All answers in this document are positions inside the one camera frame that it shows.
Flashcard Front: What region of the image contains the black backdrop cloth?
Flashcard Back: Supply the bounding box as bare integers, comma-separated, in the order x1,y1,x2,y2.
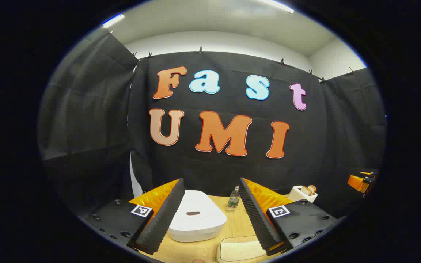
38,28,387,220

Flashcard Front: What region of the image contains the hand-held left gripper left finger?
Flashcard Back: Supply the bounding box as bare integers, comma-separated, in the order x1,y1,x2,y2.
80,178,185,255

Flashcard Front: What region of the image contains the clear plastic water bottle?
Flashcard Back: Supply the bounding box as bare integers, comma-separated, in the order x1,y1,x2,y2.
226,186,241,213

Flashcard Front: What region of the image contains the white toaster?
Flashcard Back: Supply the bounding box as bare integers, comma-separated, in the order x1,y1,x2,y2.
287,185,318,203

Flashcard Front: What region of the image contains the ceiling light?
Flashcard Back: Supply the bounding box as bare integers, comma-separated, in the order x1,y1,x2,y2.
102,14,125,28

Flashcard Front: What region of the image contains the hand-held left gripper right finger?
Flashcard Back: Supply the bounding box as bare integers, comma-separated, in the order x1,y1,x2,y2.
238,178,346,256

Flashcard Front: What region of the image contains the white rice cooker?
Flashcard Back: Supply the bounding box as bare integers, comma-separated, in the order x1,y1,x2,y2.
167,190,228,242

